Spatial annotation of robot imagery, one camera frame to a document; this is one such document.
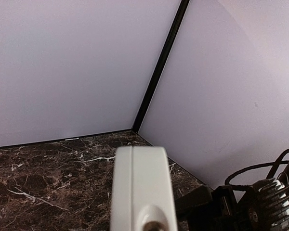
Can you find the white remote control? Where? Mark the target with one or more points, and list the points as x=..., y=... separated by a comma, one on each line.
x=142, y=196

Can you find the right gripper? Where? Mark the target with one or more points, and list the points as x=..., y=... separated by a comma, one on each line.
x=206, y=210

